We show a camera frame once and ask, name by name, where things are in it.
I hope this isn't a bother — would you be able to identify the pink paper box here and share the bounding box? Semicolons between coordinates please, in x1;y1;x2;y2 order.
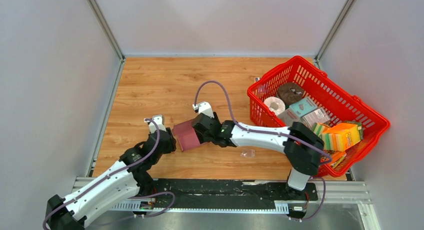
172;119;203;152

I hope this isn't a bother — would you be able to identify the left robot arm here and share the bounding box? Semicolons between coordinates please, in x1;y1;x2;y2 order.
42;127;176;229

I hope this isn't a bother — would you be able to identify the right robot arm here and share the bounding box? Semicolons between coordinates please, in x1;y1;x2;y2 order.
191;113;324;199

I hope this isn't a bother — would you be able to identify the grey pink small box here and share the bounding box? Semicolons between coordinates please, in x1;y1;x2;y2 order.
277;109;301;127

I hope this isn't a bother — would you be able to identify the teal small box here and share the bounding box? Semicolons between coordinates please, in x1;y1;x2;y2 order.
289;97;318;118

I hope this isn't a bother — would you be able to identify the pink white small box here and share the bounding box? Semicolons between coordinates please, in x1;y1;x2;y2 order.
300;107;330;129

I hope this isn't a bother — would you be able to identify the small clear plastic bag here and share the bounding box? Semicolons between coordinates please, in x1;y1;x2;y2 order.
240;149;256;158

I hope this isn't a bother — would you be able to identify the white tissue roll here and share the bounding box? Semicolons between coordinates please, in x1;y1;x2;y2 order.
263;96;286;117

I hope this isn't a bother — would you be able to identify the brown round cookie pack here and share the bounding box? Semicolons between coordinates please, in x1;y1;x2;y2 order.
276;82;305;107

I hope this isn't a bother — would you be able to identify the red plastic basket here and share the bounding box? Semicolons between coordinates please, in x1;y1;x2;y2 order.
247;56;391;177

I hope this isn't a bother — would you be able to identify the green yellow sponge stack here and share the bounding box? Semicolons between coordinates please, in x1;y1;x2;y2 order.
311;123;331;137

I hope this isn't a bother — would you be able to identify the orange yellow sponge pack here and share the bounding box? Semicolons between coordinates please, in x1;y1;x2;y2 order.
319;121;364;152

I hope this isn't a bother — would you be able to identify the orange snack packet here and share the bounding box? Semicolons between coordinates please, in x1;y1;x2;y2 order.
324;150;347;169

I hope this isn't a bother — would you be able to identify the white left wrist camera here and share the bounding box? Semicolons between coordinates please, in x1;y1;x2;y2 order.
144;115;166;133

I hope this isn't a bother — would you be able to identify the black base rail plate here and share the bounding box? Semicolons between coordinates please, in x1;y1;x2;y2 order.
145;178;319;210

